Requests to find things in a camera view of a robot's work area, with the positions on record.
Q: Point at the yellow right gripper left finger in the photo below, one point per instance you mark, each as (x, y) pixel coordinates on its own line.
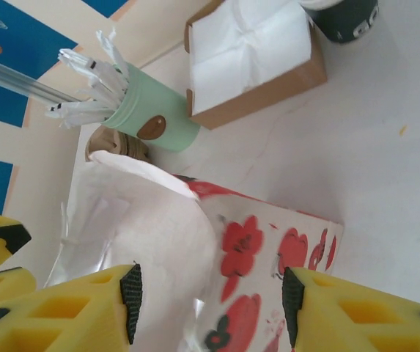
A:
(48, 322)

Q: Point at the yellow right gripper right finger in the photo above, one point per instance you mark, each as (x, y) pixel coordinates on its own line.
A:
(360, 322)

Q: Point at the white paper bag red print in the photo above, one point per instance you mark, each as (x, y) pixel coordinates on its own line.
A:
(261, 238)

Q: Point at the white wrapped straw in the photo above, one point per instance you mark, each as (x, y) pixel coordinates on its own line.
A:
(85, 64)
(81, 111)
(112, 55)
(99, 96)

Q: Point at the brown pulp cup carrier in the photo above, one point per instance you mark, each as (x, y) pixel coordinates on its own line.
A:
(121, 143)

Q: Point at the small yellow crumb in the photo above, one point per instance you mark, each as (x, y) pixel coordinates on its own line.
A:
(402, 129)

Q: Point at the mint green straw holder cup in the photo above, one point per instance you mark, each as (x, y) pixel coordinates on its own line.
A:
(158, 106)

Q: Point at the brown cardboard napkin box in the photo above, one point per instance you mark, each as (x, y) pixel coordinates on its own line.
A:
(268, 97)

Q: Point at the white paper napkin stack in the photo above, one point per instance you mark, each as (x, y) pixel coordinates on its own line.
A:
(250, 47)

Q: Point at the dark green cup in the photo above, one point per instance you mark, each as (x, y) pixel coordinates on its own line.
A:
(352, 22)

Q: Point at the aluminium frame post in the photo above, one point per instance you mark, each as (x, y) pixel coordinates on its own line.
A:
(11, 77)

